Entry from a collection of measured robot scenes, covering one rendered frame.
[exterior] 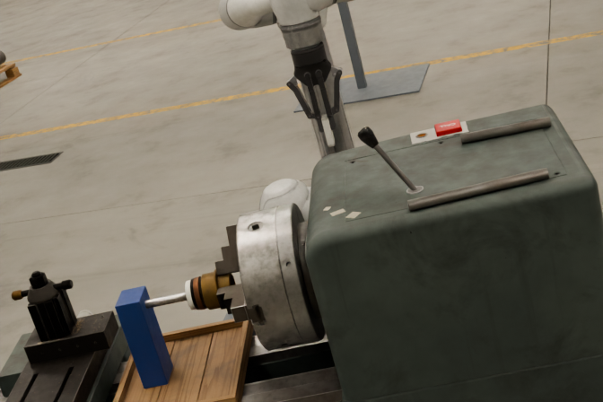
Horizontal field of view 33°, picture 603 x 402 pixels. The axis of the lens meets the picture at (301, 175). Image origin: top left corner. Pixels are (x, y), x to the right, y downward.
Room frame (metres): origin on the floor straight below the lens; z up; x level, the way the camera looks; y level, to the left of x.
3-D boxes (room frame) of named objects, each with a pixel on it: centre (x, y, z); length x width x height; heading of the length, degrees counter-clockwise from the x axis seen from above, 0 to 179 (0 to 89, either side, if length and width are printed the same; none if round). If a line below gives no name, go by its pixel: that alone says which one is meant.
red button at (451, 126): (2.25, -0.36, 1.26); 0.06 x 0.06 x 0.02; 82
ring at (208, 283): (2.11, 0.26, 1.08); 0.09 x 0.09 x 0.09; 82
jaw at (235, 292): (2.01, 0.20, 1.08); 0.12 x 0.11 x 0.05; 172
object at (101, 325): (2.24, 0.64, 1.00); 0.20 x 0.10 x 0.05; 82
